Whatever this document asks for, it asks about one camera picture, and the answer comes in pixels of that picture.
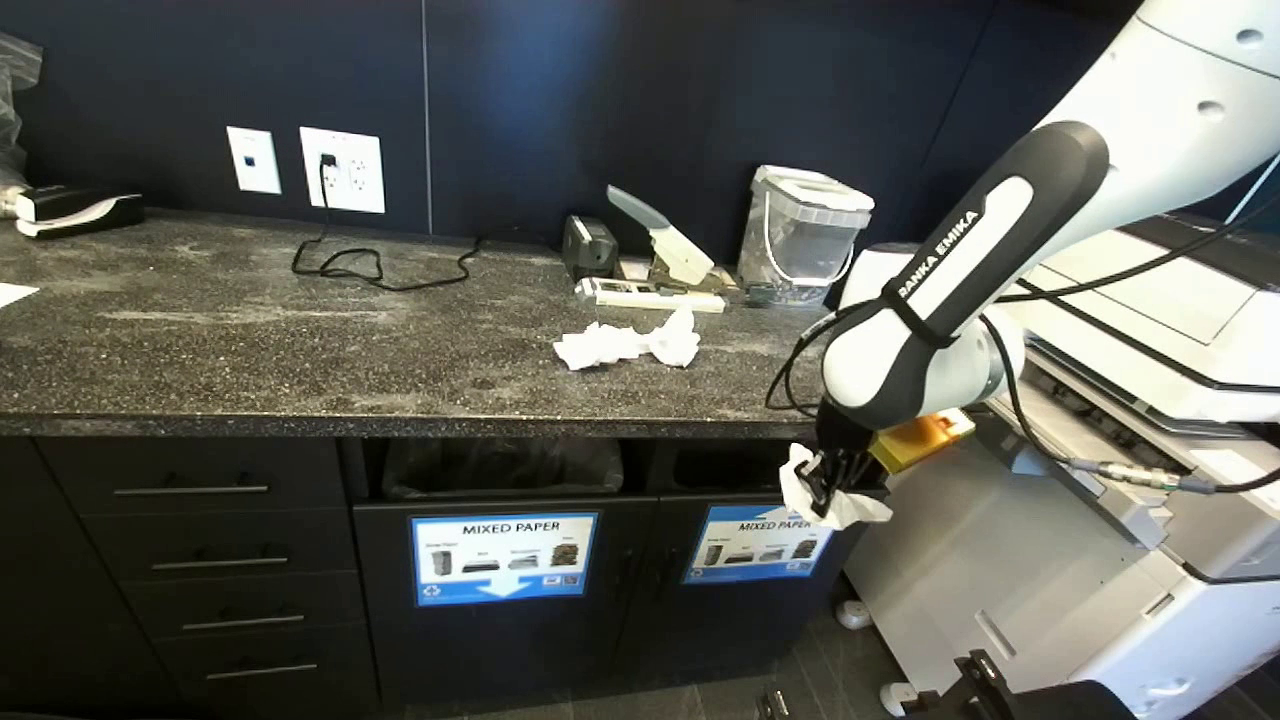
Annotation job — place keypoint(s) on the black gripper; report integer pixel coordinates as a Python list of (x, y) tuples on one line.
[(847, 443)]

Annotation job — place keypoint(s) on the wide white paper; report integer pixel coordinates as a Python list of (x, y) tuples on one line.
[(601, 347)]

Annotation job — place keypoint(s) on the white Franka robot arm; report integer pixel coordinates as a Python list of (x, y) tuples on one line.
[(962, 282)]

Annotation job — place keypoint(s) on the grey plastic bin liner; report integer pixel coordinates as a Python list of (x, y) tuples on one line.
[(502, 471)]

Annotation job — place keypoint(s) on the bin panel with down-arrow sign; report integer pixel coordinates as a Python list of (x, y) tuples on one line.
[(380, 625)]

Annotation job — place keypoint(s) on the dark counter cabinet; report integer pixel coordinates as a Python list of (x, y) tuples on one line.
[(23, 573)]

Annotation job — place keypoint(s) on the mixed paper sign arrow up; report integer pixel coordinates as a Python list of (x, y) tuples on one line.
[(747, 546)]

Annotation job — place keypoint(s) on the white printer foot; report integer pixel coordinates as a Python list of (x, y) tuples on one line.
[(900, 697), (853, 618)]

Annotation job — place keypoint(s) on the grey printer side tray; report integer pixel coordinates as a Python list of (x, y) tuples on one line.
[(1066, 455)]

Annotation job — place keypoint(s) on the large white office printer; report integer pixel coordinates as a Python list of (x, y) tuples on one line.
[(1066, 625)]

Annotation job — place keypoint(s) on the stapler with grey lever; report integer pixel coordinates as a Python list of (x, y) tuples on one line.
[(674, 253)]

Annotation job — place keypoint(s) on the mixed paper sign arrow down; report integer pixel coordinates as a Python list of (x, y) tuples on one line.
[(502, 586)]

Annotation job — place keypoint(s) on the dark cabinet drawer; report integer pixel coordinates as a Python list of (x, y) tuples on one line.
[(241, 602), (185, 465), (212, 540), (264, 694)]

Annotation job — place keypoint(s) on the flat white paper sheet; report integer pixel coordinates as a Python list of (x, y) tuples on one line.
[(14, 292)]

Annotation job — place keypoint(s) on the clear plastic bag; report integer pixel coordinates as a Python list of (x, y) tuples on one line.
[(14, 120)]

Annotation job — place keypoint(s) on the gold wrist camera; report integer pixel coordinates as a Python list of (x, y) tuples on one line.
[(923, 443)]

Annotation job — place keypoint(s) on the large white wall outlet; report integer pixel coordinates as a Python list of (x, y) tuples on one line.
[(343, 168)]

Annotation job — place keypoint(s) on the small white wall plate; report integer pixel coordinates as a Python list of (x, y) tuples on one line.
[(255, 163)]

